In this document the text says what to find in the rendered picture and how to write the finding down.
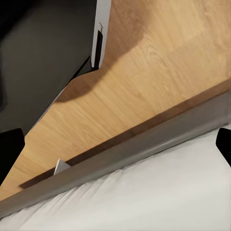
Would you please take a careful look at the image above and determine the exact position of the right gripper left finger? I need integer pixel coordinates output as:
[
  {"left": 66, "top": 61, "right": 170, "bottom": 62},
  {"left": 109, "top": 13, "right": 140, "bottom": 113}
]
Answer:
[{"left": 0, "top": 128, "right": 25, "bottom": 185}]

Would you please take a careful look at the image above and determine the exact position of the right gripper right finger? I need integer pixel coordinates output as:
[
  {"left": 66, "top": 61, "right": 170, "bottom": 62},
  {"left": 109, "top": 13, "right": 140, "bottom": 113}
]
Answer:
[{"left": 216, "top": 128, "right": 231, "bottom": 166}]

